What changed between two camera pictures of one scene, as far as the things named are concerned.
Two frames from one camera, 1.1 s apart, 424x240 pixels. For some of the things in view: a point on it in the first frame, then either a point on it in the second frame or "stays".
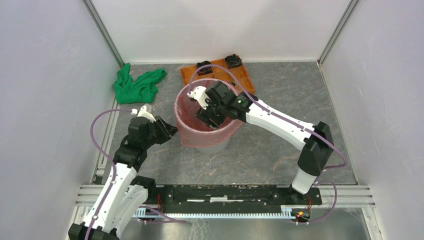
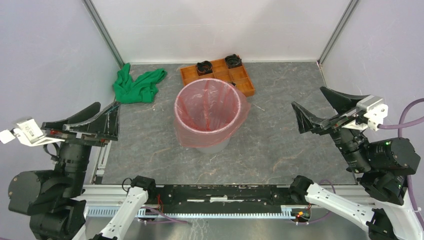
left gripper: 167,130 -> 99,128
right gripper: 205,115 -> 305,120
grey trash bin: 214,148 stays
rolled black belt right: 233,61 stays
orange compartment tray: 238,75 stays
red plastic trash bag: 193,132 stays
